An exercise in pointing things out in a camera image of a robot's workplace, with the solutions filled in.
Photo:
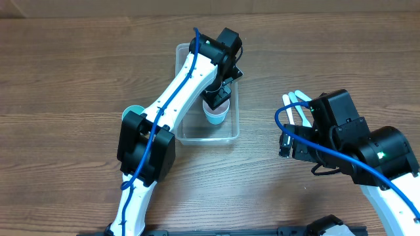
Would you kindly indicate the blue plastic cup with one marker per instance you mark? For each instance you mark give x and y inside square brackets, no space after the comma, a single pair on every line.
[216,120]

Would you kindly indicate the pink plastic cup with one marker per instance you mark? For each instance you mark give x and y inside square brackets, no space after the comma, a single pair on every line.
[220,111]

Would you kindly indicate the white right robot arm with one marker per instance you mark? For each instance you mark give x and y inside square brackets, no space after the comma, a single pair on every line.
[388,175]

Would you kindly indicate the green plastic fork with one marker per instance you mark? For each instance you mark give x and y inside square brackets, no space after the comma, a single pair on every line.
[293,99]

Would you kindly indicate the white plastic spoon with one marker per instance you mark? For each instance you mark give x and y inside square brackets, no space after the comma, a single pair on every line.
[286,102]

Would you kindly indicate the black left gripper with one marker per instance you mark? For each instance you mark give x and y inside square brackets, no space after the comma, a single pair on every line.
[217,98]

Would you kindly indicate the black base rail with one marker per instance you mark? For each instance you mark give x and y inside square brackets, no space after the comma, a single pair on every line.
[328,225]

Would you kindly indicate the blue plastic fork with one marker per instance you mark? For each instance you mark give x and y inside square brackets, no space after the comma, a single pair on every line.
[299,94]

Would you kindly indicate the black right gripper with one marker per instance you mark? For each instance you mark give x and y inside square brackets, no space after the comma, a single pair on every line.
[299,153]

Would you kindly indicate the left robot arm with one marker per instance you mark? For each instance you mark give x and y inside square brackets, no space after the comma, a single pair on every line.
[146,148]

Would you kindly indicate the green plastic cup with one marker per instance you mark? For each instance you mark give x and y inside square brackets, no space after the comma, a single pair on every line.
[137,109]

